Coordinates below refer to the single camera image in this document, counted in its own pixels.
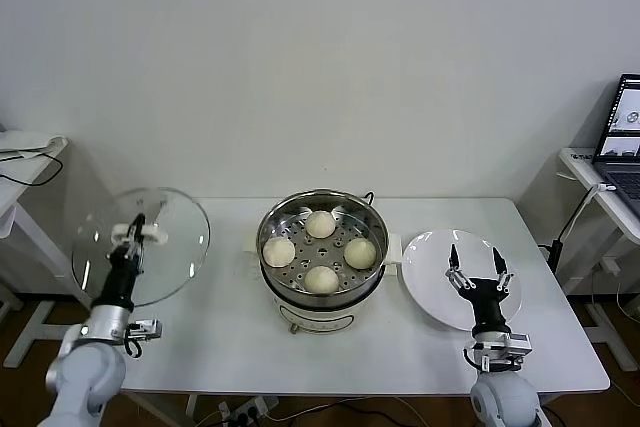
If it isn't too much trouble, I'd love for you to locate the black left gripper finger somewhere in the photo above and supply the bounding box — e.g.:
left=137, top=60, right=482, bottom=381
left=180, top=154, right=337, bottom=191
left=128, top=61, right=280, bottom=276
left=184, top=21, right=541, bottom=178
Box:
left=133, top=215, right=147, bottom=268
left=110, top=219, right=139, bottom=261

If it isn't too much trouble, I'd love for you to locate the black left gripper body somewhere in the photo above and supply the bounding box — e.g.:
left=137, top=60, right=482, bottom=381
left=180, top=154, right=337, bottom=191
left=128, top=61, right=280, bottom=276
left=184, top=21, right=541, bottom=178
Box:
left=102, top=252, right=146, bottom=308

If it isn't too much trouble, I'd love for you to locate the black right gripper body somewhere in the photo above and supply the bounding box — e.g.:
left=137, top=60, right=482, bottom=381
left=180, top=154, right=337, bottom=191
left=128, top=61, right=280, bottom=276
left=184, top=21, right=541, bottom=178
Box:
left=459, top=277, right=511, bottom=334

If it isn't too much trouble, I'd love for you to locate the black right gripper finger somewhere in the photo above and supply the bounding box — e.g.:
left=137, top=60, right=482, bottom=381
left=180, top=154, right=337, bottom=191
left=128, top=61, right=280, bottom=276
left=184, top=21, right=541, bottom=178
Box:
left=445, top=244, right=472, bottom=292
left=492, top=247, right=516, bottom=294

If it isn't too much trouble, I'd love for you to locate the glass lid with white handle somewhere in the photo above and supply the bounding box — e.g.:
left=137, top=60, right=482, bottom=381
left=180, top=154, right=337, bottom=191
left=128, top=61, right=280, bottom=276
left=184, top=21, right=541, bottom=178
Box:
left=71, top=186, right=211, bottom=308

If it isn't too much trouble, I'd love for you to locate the white steamed baozi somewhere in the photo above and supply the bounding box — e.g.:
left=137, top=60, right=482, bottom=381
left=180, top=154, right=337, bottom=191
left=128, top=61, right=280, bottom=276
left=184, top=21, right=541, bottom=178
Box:
left=303, top=265, right=340, bottom=297
left=262, top=238, right=297, bottom=269
left=343, top=238, right=377, bottom=270
left=304, top=210, right=336, bottom=240

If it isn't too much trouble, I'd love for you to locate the stainless steel steamer basket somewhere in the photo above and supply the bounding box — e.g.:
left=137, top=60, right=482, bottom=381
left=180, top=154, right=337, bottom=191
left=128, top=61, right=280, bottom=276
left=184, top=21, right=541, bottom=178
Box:
left=256, top=189, right=390, bottom=298

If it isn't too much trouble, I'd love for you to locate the steel steamer pot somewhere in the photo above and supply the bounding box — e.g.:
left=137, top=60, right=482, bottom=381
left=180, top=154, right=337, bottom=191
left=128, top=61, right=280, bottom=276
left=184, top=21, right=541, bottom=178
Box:
left=242, top=226, right=404, bottom=336

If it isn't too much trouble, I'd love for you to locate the white round plate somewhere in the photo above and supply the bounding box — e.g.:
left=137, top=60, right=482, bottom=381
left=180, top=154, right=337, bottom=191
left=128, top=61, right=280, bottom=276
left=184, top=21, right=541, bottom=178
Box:
left=400, top=228, right=524, bottom=333

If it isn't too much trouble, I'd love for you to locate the white side table with cloth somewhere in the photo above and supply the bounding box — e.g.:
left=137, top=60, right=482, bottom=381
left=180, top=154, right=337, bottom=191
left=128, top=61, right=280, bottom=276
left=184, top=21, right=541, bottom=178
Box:
left=0, top=134, right=119, bottom=369

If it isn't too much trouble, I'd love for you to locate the white side table with laptop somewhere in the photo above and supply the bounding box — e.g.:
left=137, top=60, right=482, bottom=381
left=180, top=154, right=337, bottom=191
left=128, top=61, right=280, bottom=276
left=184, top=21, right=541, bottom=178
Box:
left=554, top=146, right=640, bottom=373

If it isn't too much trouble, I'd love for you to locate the white power strip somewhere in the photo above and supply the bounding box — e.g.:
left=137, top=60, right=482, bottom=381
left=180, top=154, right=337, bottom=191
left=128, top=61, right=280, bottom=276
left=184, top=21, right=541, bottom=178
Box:
left=217, top=395, right=280, bottom=423

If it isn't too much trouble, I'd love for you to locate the open grey laptop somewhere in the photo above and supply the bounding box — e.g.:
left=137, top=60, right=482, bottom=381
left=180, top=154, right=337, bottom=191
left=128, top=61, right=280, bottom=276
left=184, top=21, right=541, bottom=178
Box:
left=591, top=72, right=640, bottom=221

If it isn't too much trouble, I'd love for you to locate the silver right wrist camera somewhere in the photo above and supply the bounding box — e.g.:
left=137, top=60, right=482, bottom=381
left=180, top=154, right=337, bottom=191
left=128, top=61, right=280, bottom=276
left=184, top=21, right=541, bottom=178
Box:
left=501, top=331, right=533, bottom=357

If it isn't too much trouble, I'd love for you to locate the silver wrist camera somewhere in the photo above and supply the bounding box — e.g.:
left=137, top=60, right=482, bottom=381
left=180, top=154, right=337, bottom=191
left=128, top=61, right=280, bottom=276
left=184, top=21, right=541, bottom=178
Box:
left=125, top=317, right=164, bottom=344
left=501, top=331, right=533, bottom=357

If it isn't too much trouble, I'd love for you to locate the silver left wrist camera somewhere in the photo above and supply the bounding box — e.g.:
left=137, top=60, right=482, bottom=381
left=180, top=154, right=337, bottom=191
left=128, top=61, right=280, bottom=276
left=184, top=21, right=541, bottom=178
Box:
left=125, top=317, right=164, bottom=344

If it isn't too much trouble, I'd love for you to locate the thin black cable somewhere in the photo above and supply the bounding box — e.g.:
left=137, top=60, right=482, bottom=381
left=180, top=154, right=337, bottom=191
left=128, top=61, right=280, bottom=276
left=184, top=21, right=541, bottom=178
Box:
left=0, top=149, right=65, bottom=188

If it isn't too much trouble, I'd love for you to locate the white laptop cable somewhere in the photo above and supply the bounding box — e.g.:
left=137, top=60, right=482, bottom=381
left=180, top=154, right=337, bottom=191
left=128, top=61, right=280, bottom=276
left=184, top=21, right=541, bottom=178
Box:
left=557, top=182, right=617, bottom=248

